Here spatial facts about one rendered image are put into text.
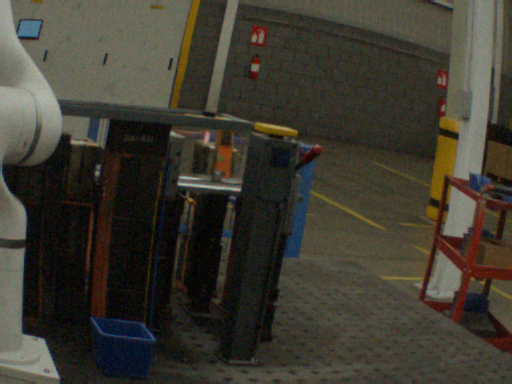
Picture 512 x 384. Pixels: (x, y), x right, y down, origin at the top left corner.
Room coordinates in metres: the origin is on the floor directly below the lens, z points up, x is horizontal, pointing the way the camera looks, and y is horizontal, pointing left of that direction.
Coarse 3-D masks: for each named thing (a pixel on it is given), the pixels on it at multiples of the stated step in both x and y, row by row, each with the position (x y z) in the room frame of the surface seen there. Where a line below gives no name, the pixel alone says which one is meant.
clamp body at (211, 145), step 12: (204, 144) 2.17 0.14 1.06; (204, 156) 2.15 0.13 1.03; (192, 168) 2.21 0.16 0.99; (204, 168) 2.14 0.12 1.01; (192, 180) 2.20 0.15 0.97; (192, 192) 2.18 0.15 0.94; (192, 216) 2.17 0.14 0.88; (192, 228) 2.16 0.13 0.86; (192, 240) 2.16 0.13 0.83; (180, 252) 2.21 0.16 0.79; (192, 252) 2.13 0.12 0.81; (180, 264) 2.20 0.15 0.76; (192, 264) 2.13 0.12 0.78; (216, 264) 2.16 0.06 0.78; (180, 276) 2.19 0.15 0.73; (216, 276) 2.16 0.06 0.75; (180, 288) 2.17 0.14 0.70
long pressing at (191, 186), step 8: (96, 168) 1.90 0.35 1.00; (96, 176) 1.79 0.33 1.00; (184, 176) 1.99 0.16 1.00; (192, 176) 2.02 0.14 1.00; (200, 176) 2.04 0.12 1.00; (208, 176) 2.06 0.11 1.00; (184, 184) 1.87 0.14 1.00; (192, 184) 1.88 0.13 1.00; (200, 184) 1.90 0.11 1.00; (208, 184) 1.93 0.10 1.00; (216, 184) 1.96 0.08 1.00; (224, 184) 1.98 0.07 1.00; (240, 184) 2.04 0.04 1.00; (200, 192) 1.88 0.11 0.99; (208, 192) 1.89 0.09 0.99; (216, 192) 1.90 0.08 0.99; (224, 192) 1.91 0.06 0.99; (232, 192) 1.91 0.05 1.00
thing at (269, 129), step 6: (258, 126) 1.67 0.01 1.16; (264, 126) 1.65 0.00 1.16; (270, 126) 1.66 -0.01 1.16; (276, 126) 1.68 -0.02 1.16; (264, 132) 1.65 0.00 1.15; (270, 132) 1.64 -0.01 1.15; (276, 132) 1.64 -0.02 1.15; (282, 132) 1.65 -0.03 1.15; (288, 132) 1.65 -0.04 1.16; (294, 132) 1.66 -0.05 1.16; (276, 138) 1.66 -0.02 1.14
